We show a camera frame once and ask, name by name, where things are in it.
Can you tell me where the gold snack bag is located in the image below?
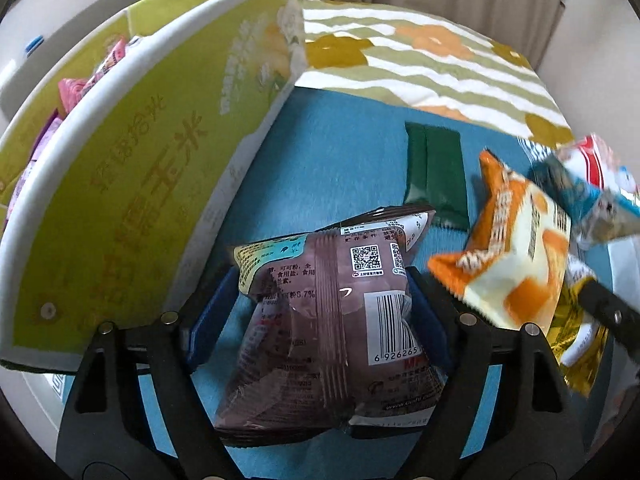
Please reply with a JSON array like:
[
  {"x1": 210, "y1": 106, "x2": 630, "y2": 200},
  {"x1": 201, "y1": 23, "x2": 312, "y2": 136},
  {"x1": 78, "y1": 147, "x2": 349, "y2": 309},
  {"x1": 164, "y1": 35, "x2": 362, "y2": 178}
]
[{"x1": 547, "y1": 255, "x2": 608, "y2": 398}]

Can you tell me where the orange white snack bag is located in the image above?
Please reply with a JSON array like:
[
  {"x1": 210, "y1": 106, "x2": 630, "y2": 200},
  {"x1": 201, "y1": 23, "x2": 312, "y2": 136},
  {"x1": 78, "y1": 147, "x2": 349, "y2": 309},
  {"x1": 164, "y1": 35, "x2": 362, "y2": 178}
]
[{"x1": 427, "y1": 150, "x2": 572, "y2": 333}]

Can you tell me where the red white blue snack bag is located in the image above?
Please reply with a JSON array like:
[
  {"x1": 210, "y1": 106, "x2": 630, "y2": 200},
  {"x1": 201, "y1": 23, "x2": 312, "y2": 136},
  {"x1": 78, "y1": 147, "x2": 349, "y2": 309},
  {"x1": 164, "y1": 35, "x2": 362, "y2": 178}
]
[{"x1": 532, "y1": 133, "x2": 639, "y2": 250}]

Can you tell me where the brown purple snack bag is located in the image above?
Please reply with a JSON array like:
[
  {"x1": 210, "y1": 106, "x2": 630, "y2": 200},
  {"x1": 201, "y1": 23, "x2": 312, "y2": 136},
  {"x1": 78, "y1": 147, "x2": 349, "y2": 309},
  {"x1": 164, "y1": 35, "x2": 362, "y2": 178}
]
[{"x1": 215, "y1": 204, "x2": 443, "y2": 448}]

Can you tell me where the dark green snack bar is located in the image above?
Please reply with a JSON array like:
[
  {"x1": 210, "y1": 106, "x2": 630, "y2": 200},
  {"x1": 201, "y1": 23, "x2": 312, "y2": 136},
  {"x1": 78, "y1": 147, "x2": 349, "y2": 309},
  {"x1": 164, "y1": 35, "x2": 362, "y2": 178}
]
[{"x1": 405, "y1": 122, "x2": 470, "y2": 232}]

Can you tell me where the pink snack bag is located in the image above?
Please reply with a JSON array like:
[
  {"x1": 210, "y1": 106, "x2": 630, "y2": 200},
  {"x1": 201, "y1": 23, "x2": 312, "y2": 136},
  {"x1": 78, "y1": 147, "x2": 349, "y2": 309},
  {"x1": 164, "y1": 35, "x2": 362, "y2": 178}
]
[{"x1": 58, "y1": 36, "x2": 128, "y2": 114}]

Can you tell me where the green yellow cardboard box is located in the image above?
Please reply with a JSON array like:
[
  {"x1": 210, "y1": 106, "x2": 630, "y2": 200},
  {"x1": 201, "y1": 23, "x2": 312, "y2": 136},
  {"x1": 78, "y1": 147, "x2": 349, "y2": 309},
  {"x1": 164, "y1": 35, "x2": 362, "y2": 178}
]
[{"x1": 1, "y1": 0, "x2": 306, "y2": 374}]

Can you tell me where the floral striped quilt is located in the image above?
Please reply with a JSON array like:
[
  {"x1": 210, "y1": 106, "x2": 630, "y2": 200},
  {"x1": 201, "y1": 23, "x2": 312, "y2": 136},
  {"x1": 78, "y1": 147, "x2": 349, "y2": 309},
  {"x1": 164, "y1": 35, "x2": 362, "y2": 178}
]
[{"x1": 297, "y1": 0, "x2": 574, "y2": 148}]

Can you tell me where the blue object on headboard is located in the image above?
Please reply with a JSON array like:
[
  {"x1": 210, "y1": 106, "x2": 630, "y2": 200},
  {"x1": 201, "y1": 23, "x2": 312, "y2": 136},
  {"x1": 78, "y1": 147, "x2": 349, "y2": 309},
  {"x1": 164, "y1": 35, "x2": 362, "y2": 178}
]
[{"x1": 25, "y1": 35, "x2": 44, "y2": 56}]

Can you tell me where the grey bed headboard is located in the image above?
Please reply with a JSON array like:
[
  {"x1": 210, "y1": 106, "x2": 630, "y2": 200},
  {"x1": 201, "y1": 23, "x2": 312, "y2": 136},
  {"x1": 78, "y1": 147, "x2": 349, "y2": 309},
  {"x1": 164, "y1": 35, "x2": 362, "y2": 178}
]
[{"x1": 1, "y1": 0, "x2": 138, "y2": 126}]

